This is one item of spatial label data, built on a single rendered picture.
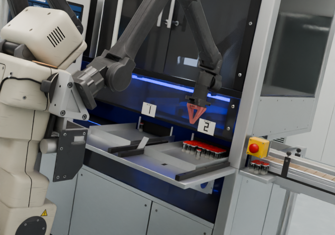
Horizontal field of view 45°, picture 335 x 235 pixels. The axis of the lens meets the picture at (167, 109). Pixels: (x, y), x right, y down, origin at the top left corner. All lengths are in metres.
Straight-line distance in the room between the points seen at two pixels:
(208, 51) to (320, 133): 5.01
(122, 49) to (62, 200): 1.54
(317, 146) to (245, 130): 4.72
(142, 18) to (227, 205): 0.98
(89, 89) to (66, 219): 1.56
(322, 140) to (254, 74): 4.74
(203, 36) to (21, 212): 0.82
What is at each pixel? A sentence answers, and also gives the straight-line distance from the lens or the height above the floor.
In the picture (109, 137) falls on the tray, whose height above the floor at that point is 0.90.
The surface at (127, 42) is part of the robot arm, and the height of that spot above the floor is 1.33.
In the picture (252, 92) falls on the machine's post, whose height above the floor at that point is 1.22.
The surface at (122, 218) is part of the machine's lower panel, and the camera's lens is 2.21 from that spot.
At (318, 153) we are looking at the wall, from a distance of 6.44.
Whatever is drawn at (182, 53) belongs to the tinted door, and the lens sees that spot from 1.91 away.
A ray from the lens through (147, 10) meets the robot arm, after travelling 1.19.
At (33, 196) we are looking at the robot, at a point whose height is 0.84.
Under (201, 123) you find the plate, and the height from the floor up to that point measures 1.03.
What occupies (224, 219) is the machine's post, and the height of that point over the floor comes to 0.64.
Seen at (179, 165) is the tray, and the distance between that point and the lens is 1.61.
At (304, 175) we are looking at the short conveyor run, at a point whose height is 0.92.
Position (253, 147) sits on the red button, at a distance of 1.69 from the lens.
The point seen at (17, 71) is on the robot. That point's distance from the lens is 1.12.
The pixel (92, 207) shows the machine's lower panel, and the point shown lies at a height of 0.39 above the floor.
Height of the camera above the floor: 1.33
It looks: 9 degrees down
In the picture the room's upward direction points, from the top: 10 degrees clockwise
